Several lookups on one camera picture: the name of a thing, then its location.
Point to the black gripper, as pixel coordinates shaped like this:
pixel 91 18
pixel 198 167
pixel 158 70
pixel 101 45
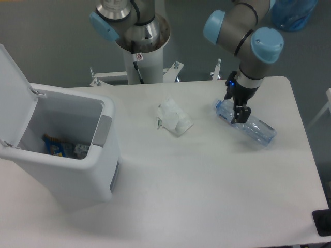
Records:
pixel 240 95

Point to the blue yellow snack wrapper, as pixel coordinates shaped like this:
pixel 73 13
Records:
pixel 53 146

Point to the white trash can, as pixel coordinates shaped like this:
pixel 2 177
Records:
pixel 63 138

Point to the black device at table edge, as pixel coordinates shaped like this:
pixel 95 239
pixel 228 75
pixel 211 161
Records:
pixel 322 222

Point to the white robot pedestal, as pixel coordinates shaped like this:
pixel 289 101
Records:
pixel 145 42

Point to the white trash can lid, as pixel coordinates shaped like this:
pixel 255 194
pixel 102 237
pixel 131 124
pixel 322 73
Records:
pixel 18 101

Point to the clear plastic packaging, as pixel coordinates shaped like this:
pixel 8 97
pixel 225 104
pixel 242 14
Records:
pixel 172 118

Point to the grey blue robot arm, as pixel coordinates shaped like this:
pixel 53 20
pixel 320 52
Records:
pixel 235 31

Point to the blue plastic bag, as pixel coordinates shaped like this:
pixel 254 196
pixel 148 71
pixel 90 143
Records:
pixel 291 16

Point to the white frame at right edge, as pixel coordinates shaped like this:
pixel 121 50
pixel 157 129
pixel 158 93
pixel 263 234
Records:
pixel 325 108

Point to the clear plastic water bottle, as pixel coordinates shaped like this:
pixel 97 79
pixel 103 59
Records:
pixel 253 127

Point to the white pedestal base frame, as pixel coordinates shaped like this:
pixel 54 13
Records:
pixel 138 74

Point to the crumpled silver wrapper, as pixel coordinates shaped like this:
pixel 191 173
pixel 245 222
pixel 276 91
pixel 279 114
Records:
pixel 76 151

